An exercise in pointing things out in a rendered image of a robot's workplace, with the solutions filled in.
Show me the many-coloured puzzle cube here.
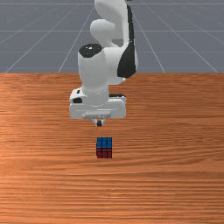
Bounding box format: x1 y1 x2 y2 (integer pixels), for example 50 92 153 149
95 136 114 159

